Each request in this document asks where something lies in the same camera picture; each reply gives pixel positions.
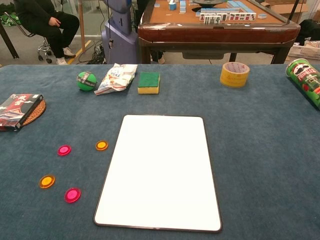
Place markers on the orange round magnet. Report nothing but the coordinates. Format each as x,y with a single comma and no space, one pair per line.
102,145
47,181

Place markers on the pink round magnet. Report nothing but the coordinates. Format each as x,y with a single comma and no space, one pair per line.
64,150
72,195

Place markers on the green and yellow sponge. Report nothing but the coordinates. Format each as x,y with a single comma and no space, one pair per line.
149,82

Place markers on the white magnetic board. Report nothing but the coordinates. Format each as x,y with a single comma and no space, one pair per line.
157,175

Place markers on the white snack bag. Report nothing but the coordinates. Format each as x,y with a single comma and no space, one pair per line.
115,80

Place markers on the yellow tape roll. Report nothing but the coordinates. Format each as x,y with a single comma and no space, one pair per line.
234,76

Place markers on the brown mahjong table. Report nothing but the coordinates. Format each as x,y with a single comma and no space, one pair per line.
217,35

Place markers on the bamboo mahjong tile row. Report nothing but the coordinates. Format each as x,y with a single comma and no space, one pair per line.
212,19

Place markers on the round woven coaster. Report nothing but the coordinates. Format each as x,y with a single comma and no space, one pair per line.
36,115

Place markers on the red character mahjong tile row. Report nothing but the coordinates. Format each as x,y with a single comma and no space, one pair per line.
242,17

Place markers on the metal swivel chair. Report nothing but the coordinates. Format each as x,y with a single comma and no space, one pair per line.
44,48

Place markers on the black and red printed box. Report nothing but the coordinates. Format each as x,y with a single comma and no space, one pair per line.
17,110

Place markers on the seated person in black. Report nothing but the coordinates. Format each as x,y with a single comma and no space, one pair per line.
47,20

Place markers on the green Pringles can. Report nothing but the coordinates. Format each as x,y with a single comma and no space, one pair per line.
306,80

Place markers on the white plastic basket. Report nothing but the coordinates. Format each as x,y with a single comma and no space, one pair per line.
303,52

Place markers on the dark slanted table leg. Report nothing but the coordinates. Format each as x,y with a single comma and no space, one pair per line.
9,42

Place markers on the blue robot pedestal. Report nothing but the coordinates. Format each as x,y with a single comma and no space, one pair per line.
120,37

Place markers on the wooden post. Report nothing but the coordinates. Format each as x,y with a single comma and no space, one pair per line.
82,27

